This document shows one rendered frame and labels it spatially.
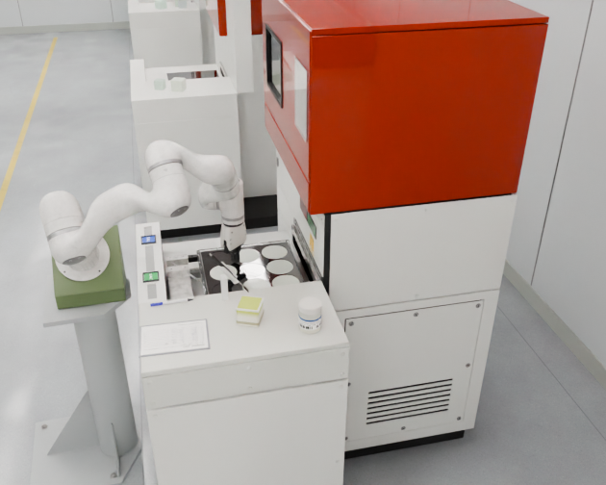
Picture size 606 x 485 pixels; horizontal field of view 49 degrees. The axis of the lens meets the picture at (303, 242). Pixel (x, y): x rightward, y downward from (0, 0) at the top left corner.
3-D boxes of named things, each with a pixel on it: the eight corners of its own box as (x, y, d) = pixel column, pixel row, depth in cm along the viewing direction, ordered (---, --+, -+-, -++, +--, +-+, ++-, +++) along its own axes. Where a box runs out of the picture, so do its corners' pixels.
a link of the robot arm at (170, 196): (59, 223, 216) (72, 270, 213) (32, 220, 204) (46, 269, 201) (188, 160, 201) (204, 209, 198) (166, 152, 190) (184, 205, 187)
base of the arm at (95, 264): (54, 282, 238) (43, 271, 220) (56, 230, 243) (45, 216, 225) (110, 280, 241) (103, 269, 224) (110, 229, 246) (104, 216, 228)
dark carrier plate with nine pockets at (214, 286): (287, 242, 266) (287, 242, 266) (307, 292, 238) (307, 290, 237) (200, 253, 260) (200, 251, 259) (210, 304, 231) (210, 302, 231)
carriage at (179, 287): (188, 265, 260) (187, 258, 259) (196, 320, 230) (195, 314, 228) (166, 267, 259) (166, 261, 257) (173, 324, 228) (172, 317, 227)
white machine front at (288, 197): (282, 208, 307) (281, 126, 287) (328, 313, 239) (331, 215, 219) (275, 209, 307) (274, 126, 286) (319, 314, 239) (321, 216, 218)
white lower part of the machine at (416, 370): (406, 328, 363) (420, 193, 321) (472, 442, 294) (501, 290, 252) (279, 347, 349) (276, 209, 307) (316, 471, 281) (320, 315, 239)
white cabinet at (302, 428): (288, 372, 333) (286, 231, 291) (340, 543, 252) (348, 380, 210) (157, 393, 320) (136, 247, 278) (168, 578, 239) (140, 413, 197)
